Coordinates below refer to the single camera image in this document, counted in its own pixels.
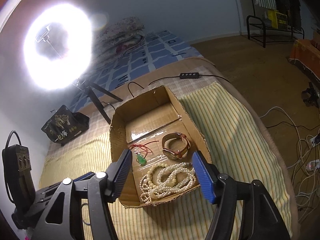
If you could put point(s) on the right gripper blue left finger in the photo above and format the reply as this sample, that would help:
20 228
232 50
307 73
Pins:
117 173

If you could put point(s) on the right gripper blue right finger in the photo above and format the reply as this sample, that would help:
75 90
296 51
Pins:
206 176

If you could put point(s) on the green jade red-cord pendant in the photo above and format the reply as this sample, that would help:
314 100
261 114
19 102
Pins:
142 150

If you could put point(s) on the brown leather wrist watch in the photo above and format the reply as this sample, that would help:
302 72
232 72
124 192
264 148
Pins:
175 145

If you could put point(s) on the yellow striped bed sheet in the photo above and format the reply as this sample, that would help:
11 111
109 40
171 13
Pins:
236 146

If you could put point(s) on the open cardboard box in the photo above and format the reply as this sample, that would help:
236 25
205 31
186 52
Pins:
150 116

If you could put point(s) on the pink plaid blanket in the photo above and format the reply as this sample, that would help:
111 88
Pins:
168 76

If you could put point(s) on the blue patterned bed cover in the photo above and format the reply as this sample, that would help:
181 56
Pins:
159 49

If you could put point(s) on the floral folded quilt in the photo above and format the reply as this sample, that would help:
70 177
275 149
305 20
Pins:
117 39

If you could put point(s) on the black metal rack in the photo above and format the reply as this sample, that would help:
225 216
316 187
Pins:
259 31

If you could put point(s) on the orange box on floor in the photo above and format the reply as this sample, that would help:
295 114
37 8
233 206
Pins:
305 54

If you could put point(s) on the yellow box on rack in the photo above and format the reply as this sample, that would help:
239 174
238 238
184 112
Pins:
278 20

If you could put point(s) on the white ring light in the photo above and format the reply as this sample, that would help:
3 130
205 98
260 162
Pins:
57 48

